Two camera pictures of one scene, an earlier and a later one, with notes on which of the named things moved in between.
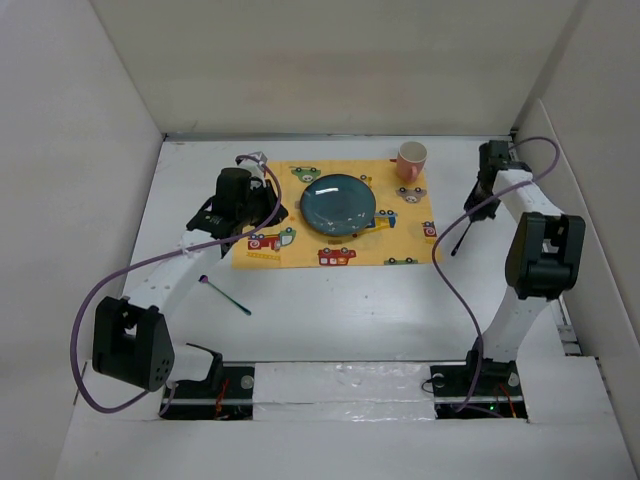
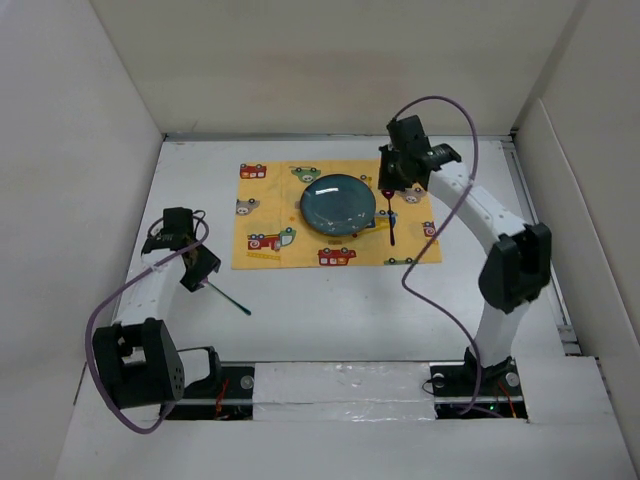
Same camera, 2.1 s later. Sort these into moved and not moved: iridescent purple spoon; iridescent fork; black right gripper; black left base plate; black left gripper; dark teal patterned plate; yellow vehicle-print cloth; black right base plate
Moved: black right gripper; black left gripper; iridescent purple spoon
Not moved: iridescent fork; black left base plate; yellow vehicle-print cloth; black right base plate; dark teal patterned plate
